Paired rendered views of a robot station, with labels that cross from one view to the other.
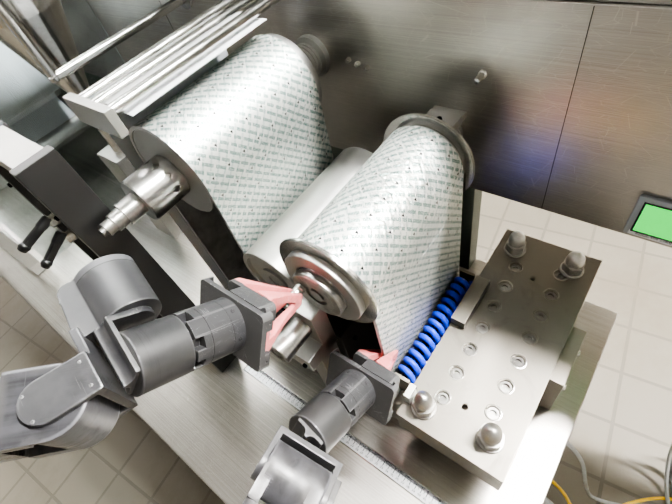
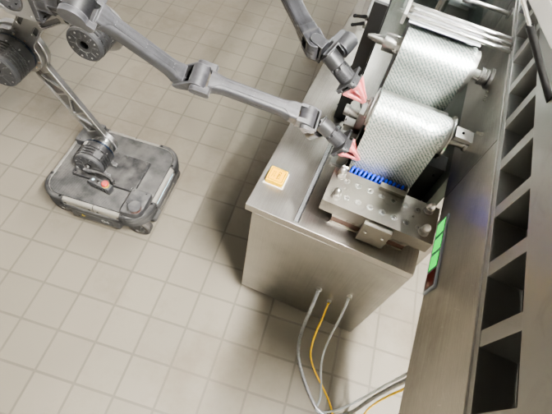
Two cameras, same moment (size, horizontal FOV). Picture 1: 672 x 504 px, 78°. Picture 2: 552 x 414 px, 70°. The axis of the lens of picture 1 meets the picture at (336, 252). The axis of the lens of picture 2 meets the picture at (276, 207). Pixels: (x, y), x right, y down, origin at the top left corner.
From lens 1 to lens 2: 97 cm
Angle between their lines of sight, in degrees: 30
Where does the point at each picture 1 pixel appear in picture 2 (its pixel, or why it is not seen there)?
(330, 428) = (324, 126)
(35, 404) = (315, 36)
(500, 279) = (408, 204)
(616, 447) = (354, 387)
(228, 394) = not seen: hidden behind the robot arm
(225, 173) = (404, 62)
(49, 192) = (374, 12)
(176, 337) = (338, 61)
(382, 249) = (388, 117)
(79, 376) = (323, 42)
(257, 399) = not seen: hidden behind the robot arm
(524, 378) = (363, 209)
